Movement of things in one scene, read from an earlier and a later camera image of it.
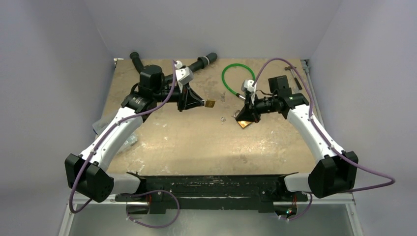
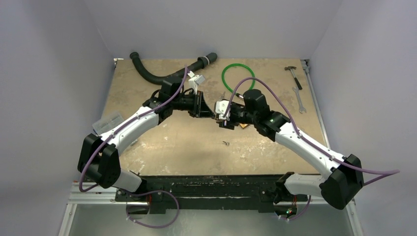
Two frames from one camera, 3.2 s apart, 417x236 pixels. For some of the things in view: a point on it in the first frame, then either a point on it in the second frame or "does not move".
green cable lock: [239, 95] does not move
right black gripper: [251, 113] to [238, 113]
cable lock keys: [223, 98] does not move
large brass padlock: [243, 124] does not move
